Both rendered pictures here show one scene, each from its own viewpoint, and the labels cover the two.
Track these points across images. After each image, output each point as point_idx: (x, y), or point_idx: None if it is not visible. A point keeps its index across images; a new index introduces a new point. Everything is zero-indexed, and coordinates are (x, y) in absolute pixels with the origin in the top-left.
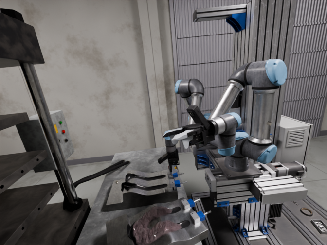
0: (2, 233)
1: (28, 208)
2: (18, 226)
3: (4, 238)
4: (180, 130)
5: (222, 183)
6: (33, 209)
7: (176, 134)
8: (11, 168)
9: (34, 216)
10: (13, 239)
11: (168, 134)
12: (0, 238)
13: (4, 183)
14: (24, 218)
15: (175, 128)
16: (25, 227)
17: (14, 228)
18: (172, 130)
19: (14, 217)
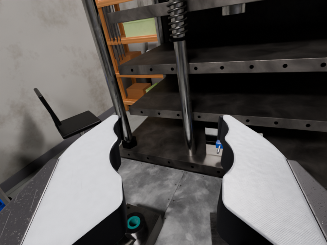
0: (267, 111)
1: (304, 115)
2: (274, 117)
3: (260, 114)
4: (220, 194)
5: None
6: (300, 119)
7: (111, 119)
8: (322, 54)
9: (296, 127)
10: (261, 121)
11: (221, 130)
12: (261, 112)
13: (289, 64)
14: (286, 117)
15: (320, 189)
16: (278, 124)
17: (272, 115)
18: (257, 145)
19: (289, 111)
